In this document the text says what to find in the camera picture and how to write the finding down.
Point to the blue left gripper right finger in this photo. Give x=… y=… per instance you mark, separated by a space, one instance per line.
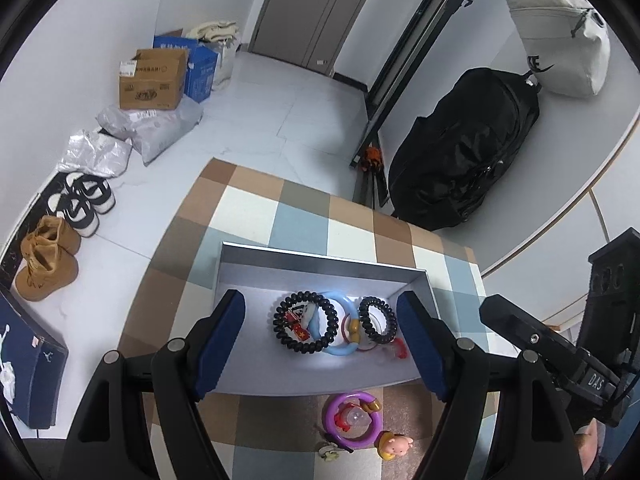
x=419 y=330

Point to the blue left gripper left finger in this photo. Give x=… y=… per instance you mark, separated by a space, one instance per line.
x=220 y=331

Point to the red pink clear charm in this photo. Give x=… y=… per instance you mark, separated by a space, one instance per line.
x=396 y=350

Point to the pink pig charm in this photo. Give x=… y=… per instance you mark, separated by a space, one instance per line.
x=391 y=445

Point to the small green frog charm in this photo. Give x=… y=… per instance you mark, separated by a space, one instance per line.
x=329 y=452

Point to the white round badge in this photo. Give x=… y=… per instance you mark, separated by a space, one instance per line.
x=297 y=321

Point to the person's right hand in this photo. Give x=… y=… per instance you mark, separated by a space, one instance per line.
x=589 y=442

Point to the checkered table cloth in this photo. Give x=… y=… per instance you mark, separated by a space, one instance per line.
x=268 y=237

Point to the black large backpack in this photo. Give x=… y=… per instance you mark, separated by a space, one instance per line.
x=450 y=159

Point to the orange black tool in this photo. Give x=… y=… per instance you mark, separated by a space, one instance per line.
x=371 y=160

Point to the navy shoe box lid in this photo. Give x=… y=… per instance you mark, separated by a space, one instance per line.
x=32 y=365

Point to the tan suede boot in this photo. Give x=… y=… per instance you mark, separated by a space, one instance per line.
x=48 y=268
x=51 y=230

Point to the black white sneaker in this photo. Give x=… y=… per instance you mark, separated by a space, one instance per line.
x=76 y=211
x=95 y=189

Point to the grey plastic parcel bag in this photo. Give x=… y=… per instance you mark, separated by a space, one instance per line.
x=151 y=132

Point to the silver plastic bag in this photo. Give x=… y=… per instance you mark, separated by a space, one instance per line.
x=95 y=153

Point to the brown cardboard box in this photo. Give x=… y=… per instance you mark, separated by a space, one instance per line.
x=153 y=79

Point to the blue cardboard box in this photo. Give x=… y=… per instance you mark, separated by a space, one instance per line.
x=200 y=68

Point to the white bag with clothes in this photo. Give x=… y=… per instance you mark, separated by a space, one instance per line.
x=223 y=38

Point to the white canvas bag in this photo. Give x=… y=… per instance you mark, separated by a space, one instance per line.
x=566 y=43

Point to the grey door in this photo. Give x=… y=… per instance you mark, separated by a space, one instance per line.
x=306 y=33

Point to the black metal rack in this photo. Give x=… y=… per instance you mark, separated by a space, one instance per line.
x=416 y=40

